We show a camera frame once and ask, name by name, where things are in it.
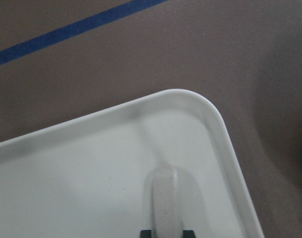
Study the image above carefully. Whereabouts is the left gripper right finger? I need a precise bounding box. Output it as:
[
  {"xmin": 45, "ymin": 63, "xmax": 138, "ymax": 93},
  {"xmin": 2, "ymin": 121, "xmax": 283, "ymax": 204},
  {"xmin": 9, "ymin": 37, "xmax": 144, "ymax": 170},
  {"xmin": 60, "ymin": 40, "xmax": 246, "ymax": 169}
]
[{"xmin": 182, "ymin": 230, "xmax": 196, "ymax": 238}]

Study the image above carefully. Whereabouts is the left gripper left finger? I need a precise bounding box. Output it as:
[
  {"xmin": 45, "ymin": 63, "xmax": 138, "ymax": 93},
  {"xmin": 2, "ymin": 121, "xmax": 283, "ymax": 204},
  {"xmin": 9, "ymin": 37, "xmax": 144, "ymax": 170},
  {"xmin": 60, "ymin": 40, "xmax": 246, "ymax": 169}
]
[{"xmin": 140, "ymin": 230, "xmax": 152, "ymax": 238}]

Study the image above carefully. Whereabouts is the white rectangular tray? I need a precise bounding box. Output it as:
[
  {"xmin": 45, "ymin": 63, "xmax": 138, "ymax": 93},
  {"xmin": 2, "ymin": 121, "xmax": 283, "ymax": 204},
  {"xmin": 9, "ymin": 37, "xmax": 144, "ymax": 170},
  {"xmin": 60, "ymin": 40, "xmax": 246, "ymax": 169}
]
[{"xmin": 0, "ymin": 89, "xmax": 264, "ymax": 238}]

